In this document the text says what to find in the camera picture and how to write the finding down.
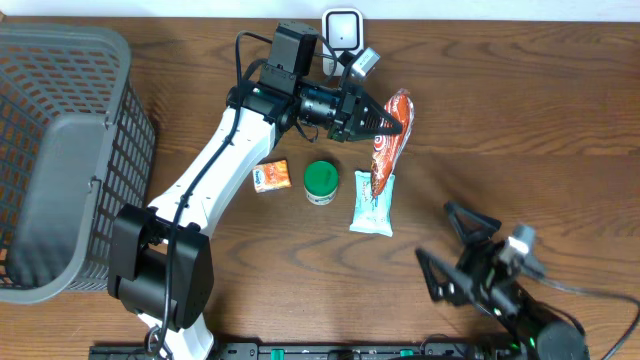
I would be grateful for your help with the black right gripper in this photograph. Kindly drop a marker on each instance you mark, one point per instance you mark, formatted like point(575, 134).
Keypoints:
point(480, 270)

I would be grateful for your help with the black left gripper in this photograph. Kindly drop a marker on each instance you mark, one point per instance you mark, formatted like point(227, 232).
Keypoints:
point(344, 127)

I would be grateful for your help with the orange red snack bag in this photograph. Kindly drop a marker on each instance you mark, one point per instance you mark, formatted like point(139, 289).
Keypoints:
point(388, 148)

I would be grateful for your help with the green lid white jar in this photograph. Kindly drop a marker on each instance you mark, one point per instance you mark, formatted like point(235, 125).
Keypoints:
point(321, 180)

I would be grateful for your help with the orange tissue pack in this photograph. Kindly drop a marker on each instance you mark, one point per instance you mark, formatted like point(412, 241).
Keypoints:
point(271, 176)

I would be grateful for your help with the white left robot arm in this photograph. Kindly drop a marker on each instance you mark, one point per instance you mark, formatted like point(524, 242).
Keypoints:
point(160, 263)

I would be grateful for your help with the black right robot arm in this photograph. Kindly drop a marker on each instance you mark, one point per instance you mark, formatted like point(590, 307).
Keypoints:
point(538, 331)

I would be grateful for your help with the white barcode scanner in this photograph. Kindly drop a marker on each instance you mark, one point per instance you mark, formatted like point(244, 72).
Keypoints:
point(343, 28)

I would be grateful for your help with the light green wet wipes pack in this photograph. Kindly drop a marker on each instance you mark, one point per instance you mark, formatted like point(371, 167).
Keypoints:
point(372, 215)

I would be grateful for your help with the grey plastic basket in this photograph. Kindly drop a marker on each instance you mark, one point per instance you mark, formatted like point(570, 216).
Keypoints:
point(76, 146)

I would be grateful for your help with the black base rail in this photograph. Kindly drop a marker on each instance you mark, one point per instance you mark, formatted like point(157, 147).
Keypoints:
point(437, 349)

